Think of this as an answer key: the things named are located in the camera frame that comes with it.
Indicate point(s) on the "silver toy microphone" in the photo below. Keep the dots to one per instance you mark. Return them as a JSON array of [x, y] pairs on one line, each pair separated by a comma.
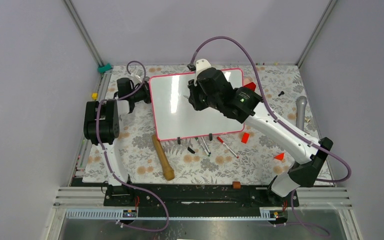
[[301, 103]]

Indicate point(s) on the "black marker cap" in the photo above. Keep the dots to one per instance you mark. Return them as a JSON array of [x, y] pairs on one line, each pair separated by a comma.
[[191, 150]]

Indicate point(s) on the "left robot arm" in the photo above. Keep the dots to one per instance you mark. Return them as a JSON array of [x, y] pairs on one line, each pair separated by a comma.
[[103, 124]]

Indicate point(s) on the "green whiteboard marker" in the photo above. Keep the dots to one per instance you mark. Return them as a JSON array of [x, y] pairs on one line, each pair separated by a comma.
[[203, 146]]

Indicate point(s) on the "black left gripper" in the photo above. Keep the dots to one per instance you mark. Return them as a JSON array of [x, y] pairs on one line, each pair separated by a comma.
[[146, 87]]

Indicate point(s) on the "small brown cube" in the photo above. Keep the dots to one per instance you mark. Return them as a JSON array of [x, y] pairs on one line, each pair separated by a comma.
[[236, 185]]

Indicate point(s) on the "red whiteboard marker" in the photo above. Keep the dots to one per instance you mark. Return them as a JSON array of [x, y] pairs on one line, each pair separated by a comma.
[[226, 146]]

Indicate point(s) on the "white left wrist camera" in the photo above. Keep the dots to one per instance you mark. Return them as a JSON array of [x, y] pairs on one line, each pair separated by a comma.
[[139, 76]]

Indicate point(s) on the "gold toy microphone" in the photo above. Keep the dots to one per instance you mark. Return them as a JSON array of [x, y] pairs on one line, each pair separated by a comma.
[[167, 170]]

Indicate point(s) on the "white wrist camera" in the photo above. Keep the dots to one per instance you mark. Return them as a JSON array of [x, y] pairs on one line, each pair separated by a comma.
[[139, 76], [201, 65]]

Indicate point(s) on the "red triangular block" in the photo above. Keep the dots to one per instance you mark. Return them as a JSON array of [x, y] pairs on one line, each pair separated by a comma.
[[280, 157]]

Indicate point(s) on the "large red block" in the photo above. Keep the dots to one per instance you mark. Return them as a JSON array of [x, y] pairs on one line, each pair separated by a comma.
[[251, 85]]

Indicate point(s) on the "pink framed whiteboard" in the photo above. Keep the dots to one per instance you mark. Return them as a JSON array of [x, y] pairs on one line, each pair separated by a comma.
[[175, 117]]

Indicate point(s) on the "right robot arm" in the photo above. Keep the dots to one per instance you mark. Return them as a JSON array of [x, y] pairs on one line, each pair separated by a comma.
[[309, 153]]

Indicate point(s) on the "small red block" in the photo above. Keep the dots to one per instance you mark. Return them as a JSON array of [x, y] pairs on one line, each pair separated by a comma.
[[245, 137]]

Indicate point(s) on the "small yellow cube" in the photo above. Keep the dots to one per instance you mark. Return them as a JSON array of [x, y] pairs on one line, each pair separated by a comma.
[[94, 96]]

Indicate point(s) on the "floral patterned table mat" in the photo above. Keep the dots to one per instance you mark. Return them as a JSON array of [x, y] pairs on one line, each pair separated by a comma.
[[256, 164]]

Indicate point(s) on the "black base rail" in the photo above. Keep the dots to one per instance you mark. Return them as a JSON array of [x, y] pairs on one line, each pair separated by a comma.
[[199, 201]]

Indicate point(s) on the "blue whiteboard marker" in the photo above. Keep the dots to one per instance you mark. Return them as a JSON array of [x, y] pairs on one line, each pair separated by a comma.
[[205, 145]]

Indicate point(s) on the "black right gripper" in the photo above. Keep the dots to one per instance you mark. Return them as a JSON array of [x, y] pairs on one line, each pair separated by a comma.
[[193, 90]]

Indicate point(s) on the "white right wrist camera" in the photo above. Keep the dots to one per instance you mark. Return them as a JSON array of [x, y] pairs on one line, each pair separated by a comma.
[[201, 65]]

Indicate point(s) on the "teal clamp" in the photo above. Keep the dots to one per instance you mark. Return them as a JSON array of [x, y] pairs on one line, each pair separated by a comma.
[[104, 68]]

